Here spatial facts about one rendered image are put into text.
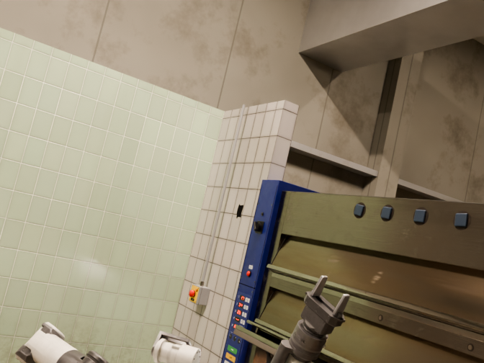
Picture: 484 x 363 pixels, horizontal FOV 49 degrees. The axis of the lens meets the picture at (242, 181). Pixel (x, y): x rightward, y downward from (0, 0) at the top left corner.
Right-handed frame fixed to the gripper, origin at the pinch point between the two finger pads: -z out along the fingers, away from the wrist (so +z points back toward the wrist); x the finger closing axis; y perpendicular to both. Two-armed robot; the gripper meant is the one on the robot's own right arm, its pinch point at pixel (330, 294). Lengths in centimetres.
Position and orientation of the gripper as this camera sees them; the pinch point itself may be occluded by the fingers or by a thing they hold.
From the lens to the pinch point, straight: 142.3
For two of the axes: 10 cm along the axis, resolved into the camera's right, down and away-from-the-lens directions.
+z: -3.8, 8.9, 2.6
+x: -5.7, -4.4, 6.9
